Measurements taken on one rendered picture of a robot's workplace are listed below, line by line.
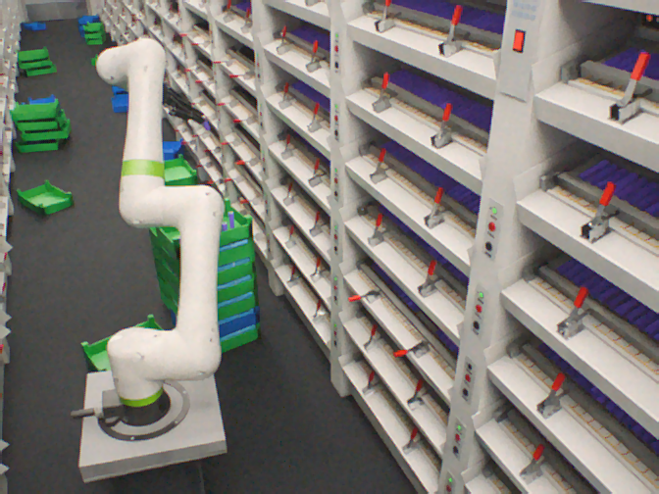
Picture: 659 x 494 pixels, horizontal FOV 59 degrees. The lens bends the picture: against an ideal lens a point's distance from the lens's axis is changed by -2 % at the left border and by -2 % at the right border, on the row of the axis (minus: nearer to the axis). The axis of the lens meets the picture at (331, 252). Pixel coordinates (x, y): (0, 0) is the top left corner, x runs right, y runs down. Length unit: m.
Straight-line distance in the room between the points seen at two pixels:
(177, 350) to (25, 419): 0.93
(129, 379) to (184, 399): 0.21
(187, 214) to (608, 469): 1.15
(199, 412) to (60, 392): 0.82
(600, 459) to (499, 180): 0.52
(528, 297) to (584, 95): 0.39
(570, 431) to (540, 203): 0.42
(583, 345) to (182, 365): 0.97
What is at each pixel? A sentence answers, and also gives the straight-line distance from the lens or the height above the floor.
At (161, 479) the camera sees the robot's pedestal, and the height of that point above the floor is 0.16.
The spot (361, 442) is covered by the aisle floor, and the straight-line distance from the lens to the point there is 2.08.
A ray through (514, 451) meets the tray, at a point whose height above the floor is 0.54.
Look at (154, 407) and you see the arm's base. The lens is 1.73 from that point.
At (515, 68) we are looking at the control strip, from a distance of 1.05.
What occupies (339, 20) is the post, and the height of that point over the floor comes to 1.30.
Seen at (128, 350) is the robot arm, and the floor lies 0.57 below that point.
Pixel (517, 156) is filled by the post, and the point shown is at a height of 1.18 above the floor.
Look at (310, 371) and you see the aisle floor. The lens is 2.32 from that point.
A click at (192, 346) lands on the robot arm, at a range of 1.58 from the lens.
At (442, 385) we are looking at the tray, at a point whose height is 0.53.
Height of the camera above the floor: 1.56
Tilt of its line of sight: 31 degrees down
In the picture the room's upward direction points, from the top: straight up
